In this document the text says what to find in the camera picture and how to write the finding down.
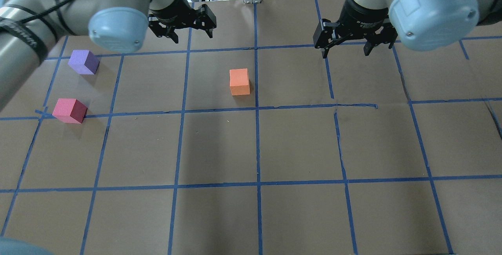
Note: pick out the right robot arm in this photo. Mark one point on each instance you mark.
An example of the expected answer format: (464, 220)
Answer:
(421, 25)

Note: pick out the pink foam block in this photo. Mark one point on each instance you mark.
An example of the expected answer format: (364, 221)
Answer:
(70, 111)

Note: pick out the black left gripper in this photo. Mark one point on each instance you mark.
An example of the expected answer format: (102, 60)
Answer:
(175, 13)

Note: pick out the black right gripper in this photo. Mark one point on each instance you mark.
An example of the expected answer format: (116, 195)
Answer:
(361, 20)

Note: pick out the orange foam block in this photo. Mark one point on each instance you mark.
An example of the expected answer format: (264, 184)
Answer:
(239, 82)

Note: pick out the brown paper mat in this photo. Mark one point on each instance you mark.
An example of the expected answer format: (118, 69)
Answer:
(396, 153)

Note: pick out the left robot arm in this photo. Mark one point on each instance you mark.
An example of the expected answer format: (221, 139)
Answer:
(31, 28)

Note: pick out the purple foam block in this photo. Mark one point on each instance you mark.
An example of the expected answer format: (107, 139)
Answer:
(84, 62)

